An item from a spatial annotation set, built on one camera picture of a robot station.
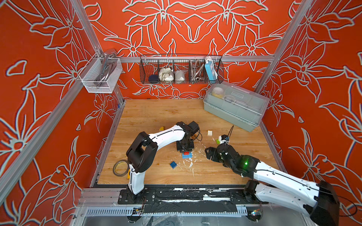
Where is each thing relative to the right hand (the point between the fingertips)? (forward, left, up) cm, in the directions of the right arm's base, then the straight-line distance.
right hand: (206, 152), depth 78 cm
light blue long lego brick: (+2, +9, -11) cm, 14 cm away
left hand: (+4, +9, -7) cm, 12 cm away
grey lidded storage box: (+29, -22, +8) cm, 37 cm away
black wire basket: (+55, +18, +19) cm, 61 cm away
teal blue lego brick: (-4, +19, -10) cm, 22 cm away
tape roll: (-11, +50, -9) cm, 52 cm away
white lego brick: (+19, -5, -9) cm, 22 cm away
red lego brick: (+3, +11, -10) cm, 15 cm away
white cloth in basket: (+45, +25, +21) cm, 56 cm away
